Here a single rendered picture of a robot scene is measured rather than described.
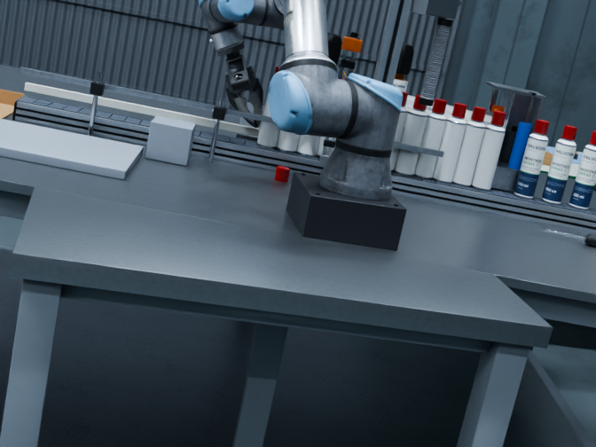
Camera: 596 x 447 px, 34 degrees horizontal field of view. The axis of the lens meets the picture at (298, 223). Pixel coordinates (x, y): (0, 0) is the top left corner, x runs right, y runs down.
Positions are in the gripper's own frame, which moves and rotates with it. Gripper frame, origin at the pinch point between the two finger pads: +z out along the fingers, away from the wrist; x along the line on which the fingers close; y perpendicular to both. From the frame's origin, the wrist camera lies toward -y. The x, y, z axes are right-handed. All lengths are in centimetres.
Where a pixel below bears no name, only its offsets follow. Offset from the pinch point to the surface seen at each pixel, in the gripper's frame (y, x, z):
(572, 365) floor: 130, -83, 156
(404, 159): -2.4, -33.2, 20.5
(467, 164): -2, -48, 27
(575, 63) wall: 391, -183, 83
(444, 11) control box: -10, -52, -12
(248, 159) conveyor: -4.4, 4.3, 7.5
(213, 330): 37, 36, 62
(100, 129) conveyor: -5.0, 36.7, -11.6
